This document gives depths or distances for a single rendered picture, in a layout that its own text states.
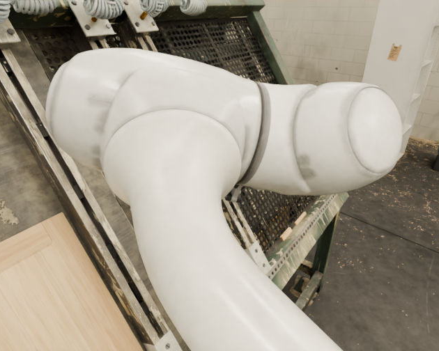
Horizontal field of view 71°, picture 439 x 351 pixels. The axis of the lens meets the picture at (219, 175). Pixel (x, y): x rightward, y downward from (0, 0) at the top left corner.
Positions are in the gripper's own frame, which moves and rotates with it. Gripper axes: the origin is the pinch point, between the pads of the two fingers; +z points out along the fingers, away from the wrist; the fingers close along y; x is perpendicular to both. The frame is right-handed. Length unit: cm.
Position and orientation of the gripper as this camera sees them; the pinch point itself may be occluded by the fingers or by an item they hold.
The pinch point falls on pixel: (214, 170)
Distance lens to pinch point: 63.1
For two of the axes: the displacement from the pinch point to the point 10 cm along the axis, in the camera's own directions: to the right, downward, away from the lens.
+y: 1.7, -9.8, 1.2
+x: -9.3, -2.0, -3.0
